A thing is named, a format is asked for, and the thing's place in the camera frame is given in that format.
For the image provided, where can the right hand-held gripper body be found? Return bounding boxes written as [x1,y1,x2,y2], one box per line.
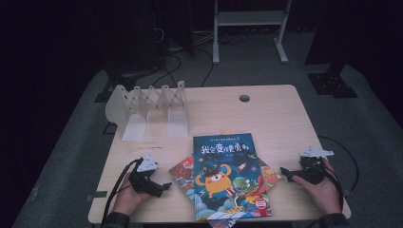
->
[297,145,335,185]

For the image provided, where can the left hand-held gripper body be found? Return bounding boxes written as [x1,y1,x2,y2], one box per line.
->
[127,154,159,195]

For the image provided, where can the white expandable book rack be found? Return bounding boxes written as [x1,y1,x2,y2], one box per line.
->
[105,80,190,142]

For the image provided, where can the white caterpillar picture book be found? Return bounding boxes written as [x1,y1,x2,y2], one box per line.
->
[207,212,243,228]

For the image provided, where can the blue monster picture book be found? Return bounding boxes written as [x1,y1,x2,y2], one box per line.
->
[192,132,273,221]

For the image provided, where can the person's left hand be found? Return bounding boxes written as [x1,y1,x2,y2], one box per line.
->
[112,172,154,217]

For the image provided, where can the person's right hand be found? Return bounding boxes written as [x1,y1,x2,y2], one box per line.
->
[291,157,343,217]

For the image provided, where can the left hand-held gripper cable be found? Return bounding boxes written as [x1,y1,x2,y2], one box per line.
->
[100,157,144,228]

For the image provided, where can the hand-held gripper cable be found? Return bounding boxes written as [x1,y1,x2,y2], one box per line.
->
[319,156,346,213]
[100,157,144,228]

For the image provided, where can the right hand-held gripper cable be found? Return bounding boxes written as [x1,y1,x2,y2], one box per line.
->
[319,156,346,213]

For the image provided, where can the black floor cable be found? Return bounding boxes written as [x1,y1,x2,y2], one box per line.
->
[317,135,361,192]
[193,47,215,88]
[151,53,183,87]

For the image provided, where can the black stand with base plate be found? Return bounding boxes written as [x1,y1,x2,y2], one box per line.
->
[93,60,137,104]
[305,0,359,99]

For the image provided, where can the tangle of floor cables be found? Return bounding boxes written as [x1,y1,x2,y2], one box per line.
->
[153,27,251,53]

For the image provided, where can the white metal desk frame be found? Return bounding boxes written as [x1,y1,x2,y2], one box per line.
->
[212,0,293,66]

